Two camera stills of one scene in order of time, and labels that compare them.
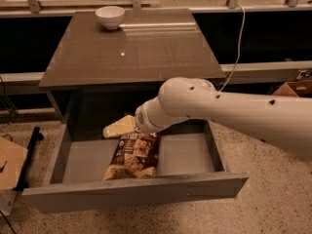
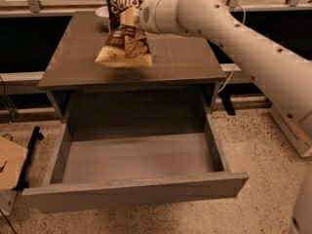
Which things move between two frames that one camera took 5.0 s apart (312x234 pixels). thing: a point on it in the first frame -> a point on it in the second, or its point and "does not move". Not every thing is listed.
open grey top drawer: (190, 168) does not move
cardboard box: (12, 161) does not move
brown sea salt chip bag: (136, 157) -> (125, 46)
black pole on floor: (22, 179) does not move
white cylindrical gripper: (141, 119) -> (145, 16)
